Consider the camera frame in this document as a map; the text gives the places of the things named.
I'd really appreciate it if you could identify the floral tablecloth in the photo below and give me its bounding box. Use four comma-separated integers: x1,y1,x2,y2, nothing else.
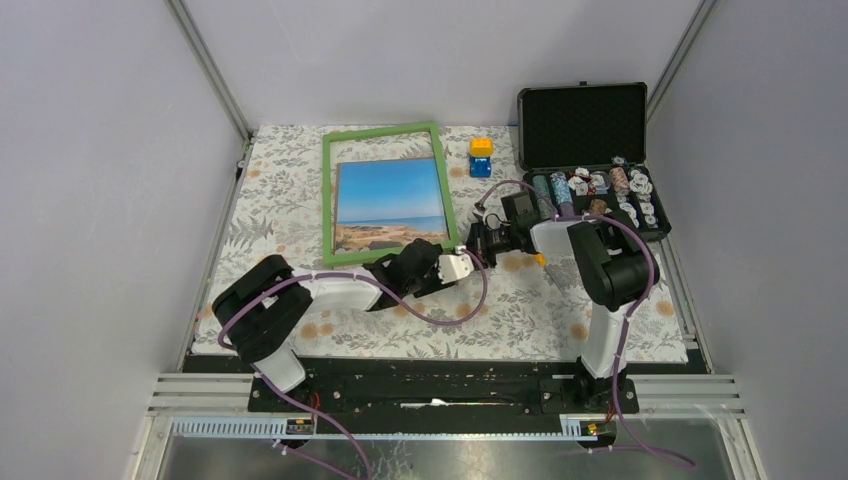
190,125,687,363

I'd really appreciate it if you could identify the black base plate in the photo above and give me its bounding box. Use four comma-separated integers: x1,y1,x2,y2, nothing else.
182,354,710,437

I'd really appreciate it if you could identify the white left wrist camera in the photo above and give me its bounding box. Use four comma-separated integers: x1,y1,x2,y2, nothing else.
437,249,475,284

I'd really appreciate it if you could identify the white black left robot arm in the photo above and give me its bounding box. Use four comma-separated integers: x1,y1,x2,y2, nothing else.
212,239,452,411

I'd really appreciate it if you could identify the landscape photo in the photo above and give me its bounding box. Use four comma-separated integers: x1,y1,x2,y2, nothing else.
332,158,450,255

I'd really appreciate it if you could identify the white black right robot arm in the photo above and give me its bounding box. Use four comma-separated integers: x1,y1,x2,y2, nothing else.
465,192,659,412

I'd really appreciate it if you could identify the yellow toy brick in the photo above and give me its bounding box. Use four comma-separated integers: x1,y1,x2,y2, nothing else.
469,137,494,158

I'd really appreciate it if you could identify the black poker chip case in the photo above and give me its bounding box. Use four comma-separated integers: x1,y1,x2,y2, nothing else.
517,82,671,242

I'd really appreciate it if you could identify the blue toy brick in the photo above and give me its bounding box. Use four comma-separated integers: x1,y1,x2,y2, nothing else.
469,156,492,178

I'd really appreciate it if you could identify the green wooden picture frame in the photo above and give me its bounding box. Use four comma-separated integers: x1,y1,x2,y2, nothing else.
321,122,459,267

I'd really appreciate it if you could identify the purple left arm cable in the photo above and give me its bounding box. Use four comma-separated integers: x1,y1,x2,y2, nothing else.
217,248,490,480

